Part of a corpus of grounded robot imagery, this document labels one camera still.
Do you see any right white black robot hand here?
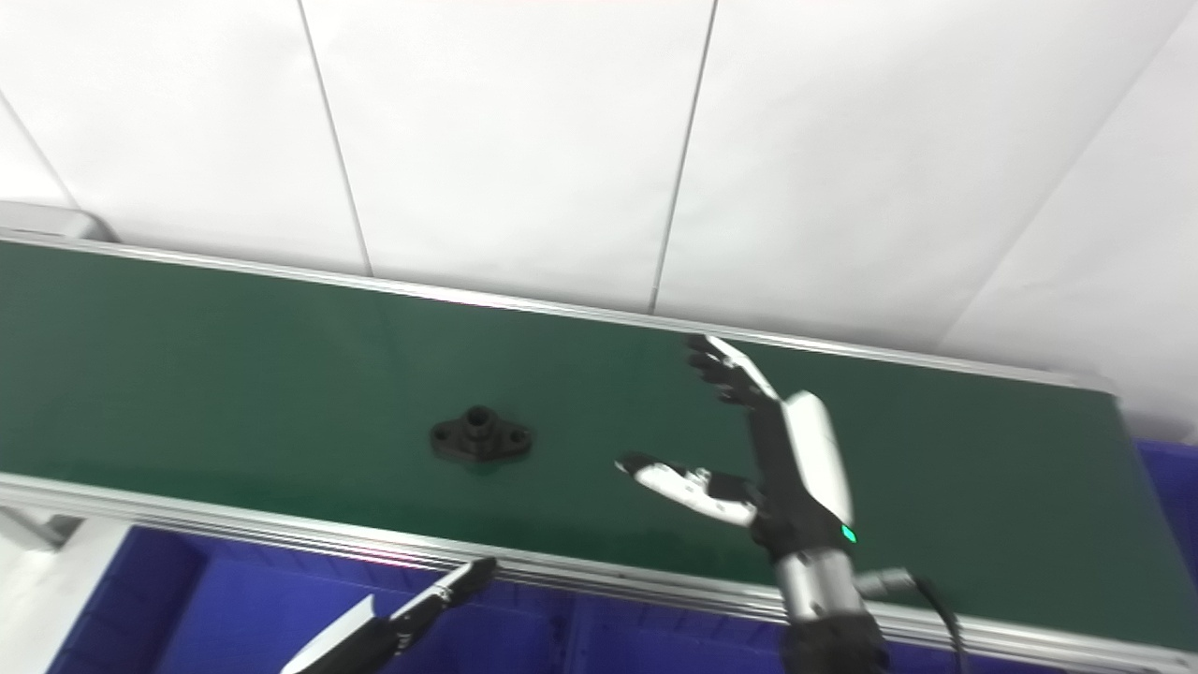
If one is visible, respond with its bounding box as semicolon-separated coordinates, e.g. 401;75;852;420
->
615;335;857;561

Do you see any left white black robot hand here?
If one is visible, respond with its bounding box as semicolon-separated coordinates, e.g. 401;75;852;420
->
281;557;497;674

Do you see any black flanged machine part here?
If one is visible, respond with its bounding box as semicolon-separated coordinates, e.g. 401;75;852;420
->
430;405;533;466

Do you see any green conveyor belt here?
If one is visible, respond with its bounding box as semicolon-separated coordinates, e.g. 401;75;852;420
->
0;242;1198;652
0;229;1198;674

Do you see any blue plastic bin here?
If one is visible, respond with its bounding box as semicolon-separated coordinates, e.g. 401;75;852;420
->
1135;438;1198;609
45;524;577;674
562;594;1198;674

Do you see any aluminium conveyor support leg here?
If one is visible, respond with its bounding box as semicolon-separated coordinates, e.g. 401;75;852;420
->
0;505;83;553

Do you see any grey conveyor end housing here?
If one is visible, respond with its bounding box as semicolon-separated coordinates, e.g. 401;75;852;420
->
0;199;115;244

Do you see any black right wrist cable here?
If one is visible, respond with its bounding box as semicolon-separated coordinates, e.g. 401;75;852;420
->
854;566;970;674

